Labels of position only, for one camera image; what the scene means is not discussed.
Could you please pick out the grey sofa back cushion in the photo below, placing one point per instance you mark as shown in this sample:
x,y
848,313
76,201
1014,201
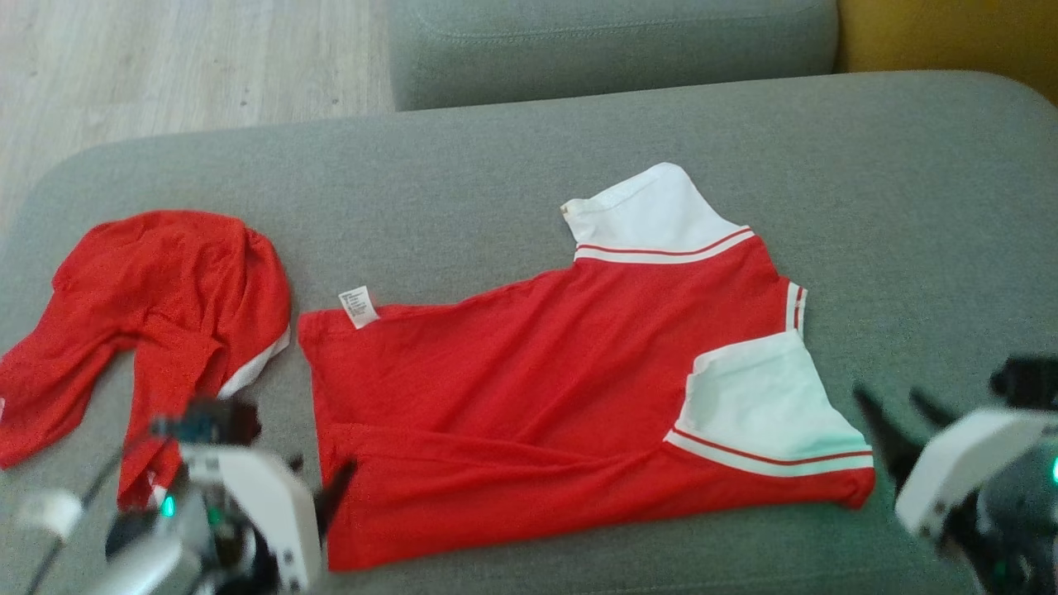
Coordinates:
x,y
612,49

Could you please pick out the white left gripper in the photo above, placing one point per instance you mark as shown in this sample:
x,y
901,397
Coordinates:
x,y
264,496

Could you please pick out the wide yellow sofa back cushion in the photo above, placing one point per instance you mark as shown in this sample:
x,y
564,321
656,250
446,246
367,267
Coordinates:
x,y
950,37

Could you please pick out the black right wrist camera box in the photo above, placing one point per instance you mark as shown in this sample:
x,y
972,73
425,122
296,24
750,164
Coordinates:
x,y
1029,380

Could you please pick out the grey fabric sofa chaise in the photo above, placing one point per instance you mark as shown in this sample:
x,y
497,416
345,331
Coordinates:
x,y
579,140

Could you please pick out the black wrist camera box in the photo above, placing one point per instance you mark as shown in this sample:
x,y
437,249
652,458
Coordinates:
x,y
1029,380
223,421

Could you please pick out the red mesh shorts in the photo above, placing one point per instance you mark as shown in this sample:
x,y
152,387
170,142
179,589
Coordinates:
x,y
165,281

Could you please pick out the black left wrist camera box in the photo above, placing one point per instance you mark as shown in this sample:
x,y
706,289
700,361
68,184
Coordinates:
x,y
223,421

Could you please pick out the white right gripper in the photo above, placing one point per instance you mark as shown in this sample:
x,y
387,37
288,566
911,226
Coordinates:
x,y
959,463

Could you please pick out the red jersey with white trim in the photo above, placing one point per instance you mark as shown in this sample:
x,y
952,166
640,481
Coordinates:
x,y
512,397

